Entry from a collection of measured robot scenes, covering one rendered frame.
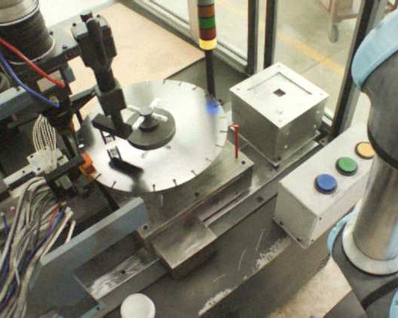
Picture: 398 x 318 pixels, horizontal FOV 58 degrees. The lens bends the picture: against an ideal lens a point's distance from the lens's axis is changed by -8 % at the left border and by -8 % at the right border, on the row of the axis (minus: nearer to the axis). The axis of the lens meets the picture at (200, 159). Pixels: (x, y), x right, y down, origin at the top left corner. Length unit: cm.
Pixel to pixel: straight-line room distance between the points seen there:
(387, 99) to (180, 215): 57
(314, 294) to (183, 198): 96
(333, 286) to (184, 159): 109
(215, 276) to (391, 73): 62
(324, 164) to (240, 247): 26
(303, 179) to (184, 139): 26
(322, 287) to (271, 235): 81
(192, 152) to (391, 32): 52
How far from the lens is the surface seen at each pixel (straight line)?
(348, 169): 83
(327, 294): 168
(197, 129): 82
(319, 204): 78
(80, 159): 78
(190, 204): 82
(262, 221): 92
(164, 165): 76
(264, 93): 98
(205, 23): 96
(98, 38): 58
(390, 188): 46
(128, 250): 90
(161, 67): 133
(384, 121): 37
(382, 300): 67
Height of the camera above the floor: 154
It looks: 51 degrees down
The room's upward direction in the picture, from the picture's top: 6 degrees counter-clockwise
